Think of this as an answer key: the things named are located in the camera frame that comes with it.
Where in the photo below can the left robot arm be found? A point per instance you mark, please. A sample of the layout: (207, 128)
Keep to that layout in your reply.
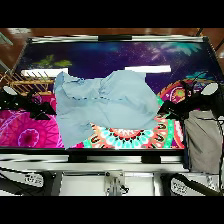
(13, 100)

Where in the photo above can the silver frame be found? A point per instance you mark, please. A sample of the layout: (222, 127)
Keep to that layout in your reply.
(113, 173)

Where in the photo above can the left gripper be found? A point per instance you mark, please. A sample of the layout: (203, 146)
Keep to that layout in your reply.
(42, 110)

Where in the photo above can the grey garment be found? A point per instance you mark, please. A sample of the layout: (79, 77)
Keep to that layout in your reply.
(203, 140)

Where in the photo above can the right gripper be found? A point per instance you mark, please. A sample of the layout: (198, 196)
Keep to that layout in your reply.
(170, 108)

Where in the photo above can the light blue shirt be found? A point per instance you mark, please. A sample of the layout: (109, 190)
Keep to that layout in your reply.
(106, 106)

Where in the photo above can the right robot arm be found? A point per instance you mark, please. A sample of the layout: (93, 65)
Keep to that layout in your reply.
(203, 96)

